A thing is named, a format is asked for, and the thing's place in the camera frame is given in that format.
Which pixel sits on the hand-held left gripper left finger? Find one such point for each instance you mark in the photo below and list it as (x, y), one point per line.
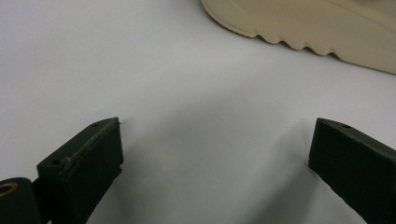
(84, 161)

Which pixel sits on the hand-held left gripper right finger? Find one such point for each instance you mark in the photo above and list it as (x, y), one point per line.
(358, 168)

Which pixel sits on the beige foam clog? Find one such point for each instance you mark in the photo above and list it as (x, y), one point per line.
(327, 21)

